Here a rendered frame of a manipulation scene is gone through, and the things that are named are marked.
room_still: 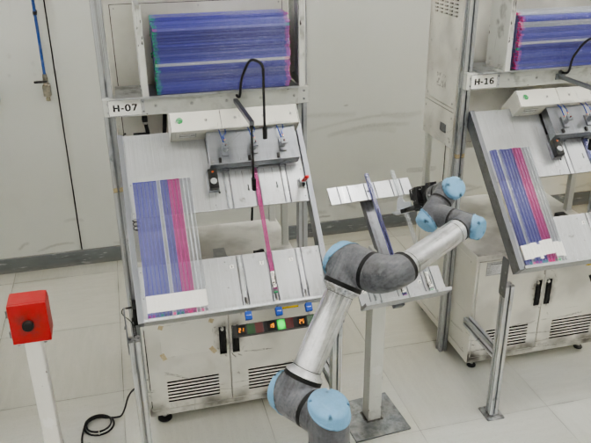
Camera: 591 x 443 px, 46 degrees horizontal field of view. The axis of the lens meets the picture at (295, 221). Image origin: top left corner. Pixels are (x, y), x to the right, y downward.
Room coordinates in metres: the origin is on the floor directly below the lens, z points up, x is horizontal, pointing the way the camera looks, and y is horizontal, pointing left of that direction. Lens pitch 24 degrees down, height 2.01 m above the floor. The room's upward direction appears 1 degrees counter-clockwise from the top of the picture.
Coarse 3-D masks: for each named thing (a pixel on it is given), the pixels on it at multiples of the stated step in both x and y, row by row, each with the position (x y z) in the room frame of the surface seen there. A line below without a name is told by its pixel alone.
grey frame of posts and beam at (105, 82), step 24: (96, 0) 2.52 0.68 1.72; (96, 24) 2.52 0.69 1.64; (96, 48) 2.52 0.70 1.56; (192, 96) 2.57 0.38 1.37; (216, 96) 2.59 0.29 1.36; (288, 96) 2.66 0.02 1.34; (120, 192) 2.52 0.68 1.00; (120, 216) 2.53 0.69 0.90; (120, 240) 2.52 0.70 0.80; (336, 360) 2.23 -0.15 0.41; (144, 384) 2.04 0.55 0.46; (336, 384) 2.23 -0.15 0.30; (144, 408) 2.04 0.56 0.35; (144, 432) 2.04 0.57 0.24
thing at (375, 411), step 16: (368, 320) 2.38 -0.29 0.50; (384, 320) 2.37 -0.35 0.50; (368, 336) 2.38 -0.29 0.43; (368, 352) 2.37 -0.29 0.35; (368, 368) 2.36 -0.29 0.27; (368, 384) 2.36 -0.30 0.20; (352, 400) 2.49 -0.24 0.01; (368, 400) 2.36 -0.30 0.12; (384, 400) 2.49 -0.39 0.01; (352, 416) 2.39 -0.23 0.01; (368, 416) 2.36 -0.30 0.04; (384, 416) 2.39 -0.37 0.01; (400, 416) 2.39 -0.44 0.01; (352, 432) 2.28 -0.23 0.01; (368, 432) 2.28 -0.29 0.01; (384, 432) 2.28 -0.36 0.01
